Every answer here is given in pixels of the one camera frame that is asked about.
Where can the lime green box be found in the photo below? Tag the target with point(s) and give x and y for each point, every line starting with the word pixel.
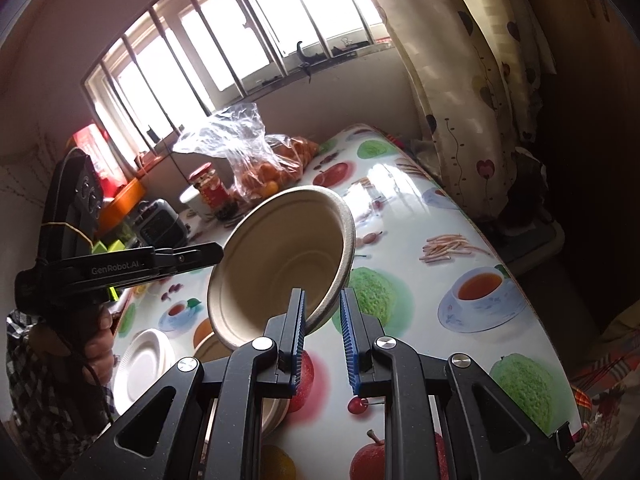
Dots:
pixel 98 249
pixel 116 245

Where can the orange box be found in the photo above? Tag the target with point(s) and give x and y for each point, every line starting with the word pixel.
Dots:
pixel 120 205

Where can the small grey fan heater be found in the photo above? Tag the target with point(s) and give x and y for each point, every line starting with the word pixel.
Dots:
pixel 160 222

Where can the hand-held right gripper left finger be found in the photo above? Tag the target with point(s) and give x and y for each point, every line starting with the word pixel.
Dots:
pixel 299 340

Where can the beige paper bowl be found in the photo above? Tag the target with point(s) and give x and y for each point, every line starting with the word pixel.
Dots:
pixel 280 255
pixel 212 352

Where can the person's left forearm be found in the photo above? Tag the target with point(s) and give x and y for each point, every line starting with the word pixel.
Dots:
pixel 45 395

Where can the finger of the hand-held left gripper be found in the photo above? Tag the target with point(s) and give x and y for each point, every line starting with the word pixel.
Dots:
pixel 190 249
pixel 200 262

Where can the plaid blanket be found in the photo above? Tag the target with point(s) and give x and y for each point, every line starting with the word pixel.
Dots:
pixel 610 385

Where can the red box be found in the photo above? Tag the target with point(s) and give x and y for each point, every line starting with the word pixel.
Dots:
pixel 97 152

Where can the barred window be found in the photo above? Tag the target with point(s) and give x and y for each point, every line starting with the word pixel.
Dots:
pixel 240 40

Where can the person's left hand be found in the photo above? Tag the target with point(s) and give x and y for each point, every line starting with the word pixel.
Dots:
pixel 102 345

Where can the plastic bag of oranges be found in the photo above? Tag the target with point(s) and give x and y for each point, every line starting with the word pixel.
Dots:
pixel 260 160

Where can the grey floor mat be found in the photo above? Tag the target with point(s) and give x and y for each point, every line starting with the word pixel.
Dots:
pixel 535 245

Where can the red label glass jar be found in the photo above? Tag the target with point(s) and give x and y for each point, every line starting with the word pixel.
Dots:
pixel 210 192

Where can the fruit printed tablecloth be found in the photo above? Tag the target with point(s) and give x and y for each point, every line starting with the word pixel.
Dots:
pixel 425 285

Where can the heart printed curtain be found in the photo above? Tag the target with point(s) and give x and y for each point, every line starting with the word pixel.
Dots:
pixel 475 85

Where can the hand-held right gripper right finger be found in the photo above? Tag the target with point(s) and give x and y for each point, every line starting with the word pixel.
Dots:
pixel 350 345

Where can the white paper cup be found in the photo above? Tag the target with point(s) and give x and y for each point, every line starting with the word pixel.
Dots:
pixel 192 205

